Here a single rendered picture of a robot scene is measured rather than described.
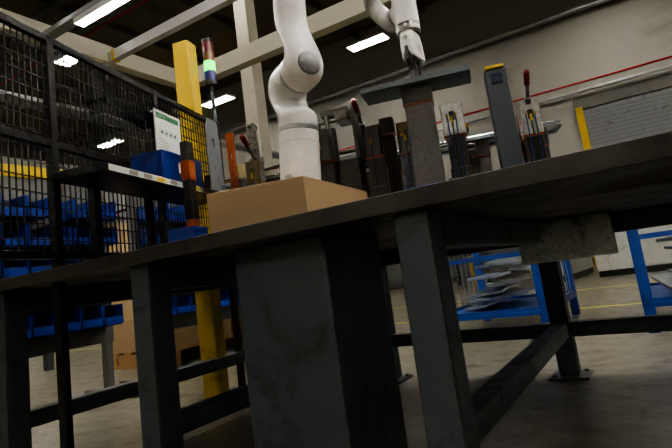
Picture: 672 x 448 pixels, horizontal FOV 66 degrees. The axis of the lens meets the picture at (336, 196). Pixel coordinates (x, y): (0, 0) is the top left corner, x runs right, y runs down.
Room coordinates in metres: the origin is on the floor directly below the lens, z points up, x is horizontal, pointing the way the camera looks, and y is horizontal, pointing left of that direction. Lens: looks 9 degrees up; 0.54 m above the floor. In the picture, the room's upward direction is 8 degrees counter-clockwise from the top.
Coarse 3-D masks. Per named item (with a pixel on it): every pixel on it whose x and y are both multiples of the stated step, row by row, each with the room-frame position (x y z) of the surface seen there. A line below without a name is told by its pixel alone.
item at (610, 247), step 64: (384, 256) 2.71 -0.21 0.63; (448, 256) 2.55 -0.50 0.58; (576, 256) 2.00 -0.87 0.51; (0, 320) 1.89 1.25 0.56; (448, 320) 1.06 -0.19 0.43; (576, 320) 2.34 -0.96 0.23; (640, 320) 2.18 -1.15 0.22; (0, 384) 1.89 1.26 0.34; (128, 384) 2.30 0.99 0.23; (448, 384) 1.06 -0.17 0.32; (512, 384) 1.43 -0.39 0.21
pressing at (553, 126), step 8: (552, 120) 1.84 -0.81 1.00; (552, 128) 1.95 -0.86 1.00; (472, 136) 1.91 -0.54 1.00; (480, 136) 1.90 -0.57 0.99; (488, 136) 1.90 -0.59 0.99; (520, 136) 2.01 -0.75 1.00; (440, 144) 1.94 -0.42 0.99; (472, 144) 2.04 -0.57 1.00; (448, 152) 2.11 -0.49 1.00; (368, 168) 2.20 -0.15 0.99; (272, 176) 2.10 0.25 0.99; (224, 184) 2.16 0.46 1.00
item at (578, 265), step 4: (572, 260) 9.22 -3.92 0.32; (576, 260) 9.51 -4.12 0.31; (580, 260) 9.83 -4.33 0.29; (584, 260) 10.17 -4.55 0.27; (588, 260) 10.53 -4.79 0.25; (572, 264) 9.16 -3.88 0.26; (576, 264) 9.45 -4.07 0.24; (580, 264) 9.76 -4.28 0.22; (584, 264) 10.10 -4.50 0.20; (588, 264) 10.45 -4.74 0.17; (592, 264) 10.84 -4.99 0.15; (572, 268) 9.10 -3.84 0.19; (576, 268) 9.39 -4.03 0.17; (580, 268) 9.70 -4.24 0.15; (584, 268) 10.02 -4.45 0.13; (588, 268) 10.49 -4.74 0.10; (592, 268) 10.87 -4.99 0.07; (572, 272) 9.04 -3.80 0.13; (576, 272) 9.33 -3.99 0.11; (580, 272) 9.74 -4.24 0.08; (584, 272) 10.06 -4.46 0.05; (588, 272) 10.41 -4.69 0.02; (576, 276) 9.37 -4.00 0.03; (580, 276) 9.67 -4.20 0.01; (564, 280) 8.99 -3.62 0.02
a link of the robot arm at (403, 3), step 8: (392, 0) 1.69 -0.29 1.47; (400, 0) 1.66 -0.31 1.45; (408, 0) 1.66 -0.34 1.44; (392, 8) 1.70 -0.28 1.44; (400, 8) 1.67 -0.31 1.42; (408, 8) 1.66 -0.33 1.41; (416, 8) 1.68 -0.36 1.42; (392, 16) 1.71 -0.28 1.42; (400, 16) 1.67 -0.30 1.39; (408, 16) 1.66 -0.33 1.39; (416, 16) 1.67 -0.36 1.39
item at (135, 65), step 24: (96, 0) 4.33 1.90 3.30; (360, 0) 5.16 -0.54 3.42; (384, 0) 5.02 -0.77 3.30; (0, 24) 4.51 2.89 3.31; (72, 24) 4.63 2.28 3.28; (312, 24) 5.47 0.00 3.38; (336, 24) 5.35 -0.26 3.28; (96, 48) 5.36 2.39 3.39; (240, 48) 6.01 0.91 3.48; (264, 48) 5.83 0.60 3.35; (144, 72) 5.90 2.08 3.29; (168, 72) 6.23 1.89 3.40; (216, 72) 6.22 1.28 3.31
